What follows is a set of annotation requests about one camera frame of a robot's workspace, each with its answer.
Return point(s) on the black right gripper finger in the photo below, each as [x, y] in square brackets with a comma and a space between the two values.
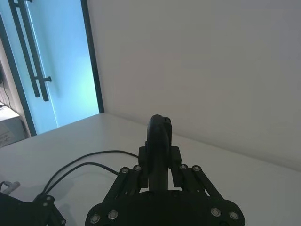
[50, 212]
[200, 183]
[128, 186]

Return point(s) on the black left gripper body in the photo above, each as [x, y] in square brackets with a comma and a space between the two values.
[16, 212]

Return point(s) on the black rounded power plug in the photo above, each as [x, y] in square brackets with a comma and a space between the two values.
[158, 150]

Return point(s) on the white table cloth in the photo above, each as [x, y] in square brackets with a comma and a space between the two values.
[235, 188]

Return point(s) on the white side cabinet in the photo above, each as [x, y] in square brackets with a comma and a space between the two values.
[11, 127]

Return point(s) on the frosted glass door black frame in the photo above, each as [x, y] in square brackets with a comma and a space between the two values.
[65, 70]

